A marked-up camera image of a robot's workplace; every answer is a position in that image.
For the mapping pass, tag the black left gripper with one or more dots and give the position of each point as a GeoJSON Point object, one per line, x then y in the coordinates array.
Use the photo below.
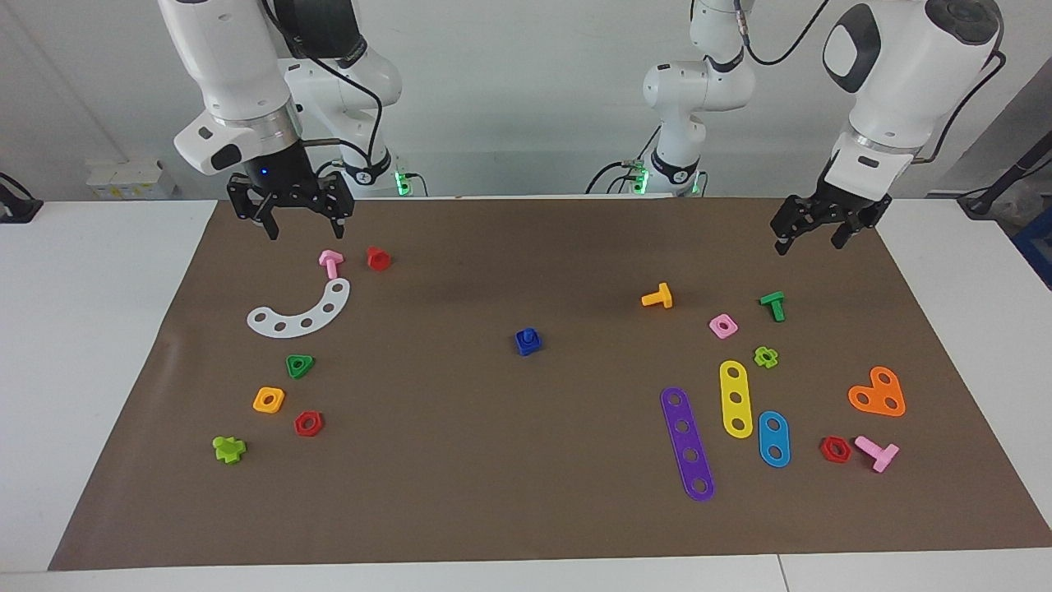
{"type": "Point", "coordinates": [830, 205]}

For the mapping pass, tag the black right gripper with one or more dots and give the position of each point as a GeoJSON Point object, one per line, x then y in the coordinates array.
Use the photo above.
{"type": "Point", "coordinates": [288, 191]}

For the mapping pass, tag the blue plastic bolt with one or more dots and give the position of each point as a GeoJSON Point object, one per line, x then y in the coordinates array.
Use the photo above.
{"type": "Point", "coordinates": [528, 335]}

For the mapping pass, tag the blue square nut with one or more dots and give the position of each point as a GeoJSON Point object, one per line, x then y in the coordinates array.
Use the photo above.
{"type": "Point", "coordinates": [523, 349]}

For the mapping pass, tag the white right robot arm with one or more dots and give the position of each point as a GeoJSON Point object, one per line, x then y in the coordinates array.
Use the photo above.
{"type": "Point", "coordinates": [222, 66]}

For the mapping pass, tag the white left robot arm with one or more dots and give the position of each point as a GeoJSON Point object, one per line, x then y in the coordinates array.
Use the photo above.
{"type": "Point", "coordinates": [904, 66]}

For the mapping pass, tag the pink plastic bolt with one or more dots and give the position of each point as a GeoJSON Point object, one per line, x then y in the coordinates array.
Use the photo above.
{"type": "Point", "coordinates": [331, 261]}
{"type": "Point", "coordinates": [883, 455]}

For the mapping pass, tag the dark green plastic bolt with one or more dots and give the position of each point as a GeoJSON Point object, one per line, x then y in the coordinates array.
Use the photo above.
{"type": "Point", "coordinates": [772, 300]}

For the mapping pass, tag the red plastic bolt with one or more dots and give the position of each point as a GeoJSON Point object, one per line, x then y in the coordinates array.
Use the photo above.
{"type": "Point", "coordinates": [378, 259]}

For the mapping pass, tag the white curved plate with holes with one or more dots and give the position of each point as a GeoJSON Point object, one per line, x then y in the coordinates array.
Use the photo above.
{"type": "Point", "coordinates": [293, 327]}

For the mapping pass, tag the lime green cross nut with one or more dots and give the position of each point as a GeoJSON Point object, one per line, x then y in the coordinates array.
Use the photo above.
{"type": "Point", "coordinates": [759, 355]}

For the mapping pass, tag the pink square nut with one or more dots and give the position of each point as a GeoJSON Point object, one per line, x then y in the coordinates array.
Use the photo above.
{"type": "Point", "coordinates": [715, 329]}

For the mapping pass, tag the green triangle nut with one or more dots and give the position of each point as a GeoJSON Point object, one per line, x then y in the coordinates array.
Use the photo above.
{"type": "Point", "coordinates": [291, 363]}

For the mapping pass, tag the orange plastic bolt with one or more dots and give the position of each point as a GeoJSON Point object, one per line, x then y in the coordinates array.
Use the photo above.
{"type": "Point", "coordinates": [662, 296]}

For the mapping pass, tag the yellow three-hole plate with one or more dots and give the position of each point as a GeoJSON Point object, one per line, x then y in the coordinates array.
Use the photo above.
{"type": "Point", "coordinates": [736, 385]}

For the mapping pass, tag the orange heart-shaped plate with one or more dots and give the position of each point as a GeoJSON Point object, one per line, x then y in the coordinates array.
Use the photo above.
{"type": "Point", "coordinates": [875, 393]}

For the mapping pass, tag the orange square nut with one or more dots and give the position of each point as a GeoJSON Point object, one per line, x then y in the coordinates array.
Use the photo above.
{"type": "Point", "coordinates": [259, 402]}

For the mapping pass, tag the red hex nut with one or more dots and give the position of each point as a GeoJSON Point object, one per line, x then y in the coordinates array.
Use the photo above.
{"type": "Point", "coordinates": [301, 426]}
{"type": "Point", "coordinates": [826, 450]}

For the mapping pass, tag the black stand pole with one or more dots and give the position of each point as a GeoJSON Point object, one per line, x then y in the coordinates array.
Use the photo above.
{"type": "Point", "coordinates": [1007, 177]}

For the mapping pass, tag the blue two-hole plate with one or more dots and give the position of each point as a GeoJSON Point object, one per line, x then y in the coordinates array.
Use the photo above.
{"type": "Point", "coordinates": [773, 439]}

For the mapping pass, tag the blue crate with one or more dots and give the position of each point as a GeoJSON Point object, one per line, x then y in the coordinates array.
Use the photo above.
{"type": "Point", "coordinates": [1037, 247]}

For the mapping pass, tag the lime green plastic bolt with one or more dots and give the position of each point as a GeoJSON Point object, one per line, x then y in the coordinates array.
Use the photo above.
{"type": "Point", "coordinates": [228, 449]}

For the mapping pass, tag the purple four-hole plate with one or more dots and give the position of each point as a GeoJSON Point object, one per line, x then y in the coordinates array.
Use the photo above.
{"type": "Point", "coordinates": [685, 441]}

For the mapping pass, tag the black table clamp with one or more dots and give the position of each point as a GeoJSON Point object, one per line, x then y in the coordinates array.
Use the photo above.
{"type": "Point", "coordinates": [16, 207]}

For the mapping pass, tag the brown table mat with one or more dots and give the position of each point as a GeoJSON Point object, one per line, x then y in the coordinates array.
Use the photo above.
{"type": "Point", "coordinates": [493, 460]}

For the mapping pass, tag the white wall socket box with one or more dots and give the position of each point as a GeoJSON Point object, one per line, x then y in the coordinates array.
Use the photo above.
{"type": "Point", "coordinates": [131, 179]}

